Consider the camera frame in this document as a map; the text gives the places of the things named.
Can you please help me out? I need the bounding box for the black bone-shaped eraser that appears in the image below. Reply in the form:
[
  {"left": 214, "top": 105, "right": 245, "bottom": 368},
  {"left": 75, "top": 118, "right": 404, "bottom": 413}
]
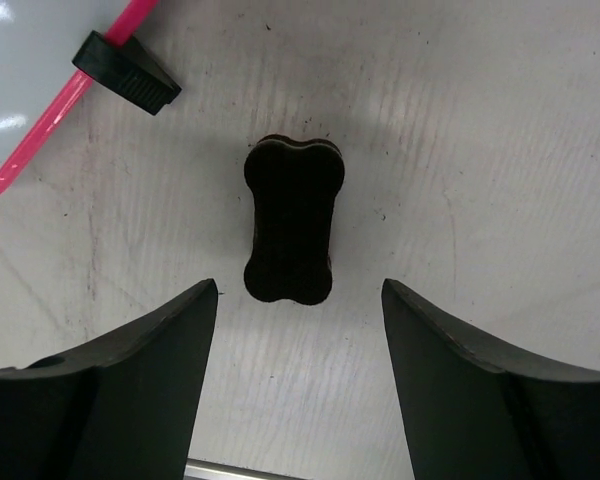
[{"left": 244, "top": 134, "right": 345, "bottom": 305}]

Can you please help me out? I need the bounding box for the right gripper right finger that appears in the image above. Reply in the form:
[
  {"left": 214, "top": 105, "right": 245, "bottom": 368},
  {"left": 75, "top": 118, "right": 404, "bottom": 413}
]
[{"left": 382, "top": 279, "right": 600, "bottom": 479}]

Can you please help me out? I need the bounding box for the black whiteboard clip lower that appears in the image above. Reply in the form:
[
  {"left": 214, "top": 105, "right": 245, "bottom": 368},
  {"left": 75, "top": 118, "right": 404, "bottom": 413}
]
[{"left": 72, "top": 31, "right": 182, "bottom": 116}]

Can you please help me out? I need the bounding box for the pink framed whiteboard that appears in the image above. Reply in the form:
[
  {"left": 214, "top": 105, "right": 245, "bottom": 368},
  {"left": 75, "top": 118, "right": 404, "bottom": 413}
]
[{"left": 0, "top": 0, "right": 157, "bottom": 194}]

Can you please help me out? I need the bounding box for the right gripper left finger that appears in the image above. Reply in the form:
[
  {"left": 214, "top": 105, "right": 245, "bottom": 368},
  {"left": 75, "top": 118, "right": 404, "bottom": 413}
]
[{"left": 0, "top": 279, "right": 218, "bottom": 479}]

